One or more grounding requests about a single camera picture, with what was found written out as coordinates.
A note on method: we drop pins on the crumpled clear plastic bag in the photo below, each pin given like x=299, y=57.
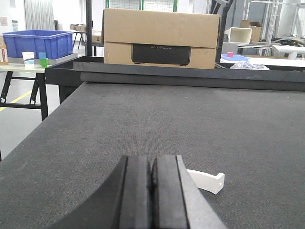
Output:
x=246, y=65

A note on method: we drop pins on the light blue cube block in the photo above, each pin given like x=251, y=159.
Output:
x=42, y=55

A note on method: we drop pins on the white square bin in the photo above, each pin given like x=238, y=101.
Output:
x=239, y=35

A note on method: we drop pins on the blue plastic crate on table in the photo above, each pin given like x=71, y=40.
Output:
x=55, y=44

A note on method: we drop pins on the pink cube block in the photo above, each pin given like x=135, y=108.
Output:
x=230, y=54

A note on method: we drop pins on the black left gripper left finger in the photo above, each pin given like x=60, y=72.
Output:
x=122, y=201

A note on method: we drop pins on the white paper cup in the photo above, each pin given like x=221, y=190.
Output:
x=28, y=58

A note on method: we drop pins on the large brown cardboard box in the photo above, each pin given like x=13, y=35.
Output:
x=167, y=39

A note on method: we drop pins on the white folding table black legs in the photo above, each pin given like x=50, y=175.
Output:
x=23, y=87

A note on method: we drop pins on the small open cardboard box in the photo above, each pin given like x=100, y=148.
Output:
x=255, y=26

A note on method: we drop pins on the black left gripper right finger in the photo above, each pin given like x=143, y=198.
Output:
x=177, y=202

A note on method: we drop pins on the white curved PVC pipe clamp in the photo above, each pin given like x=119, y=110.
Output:
x=207, y=182

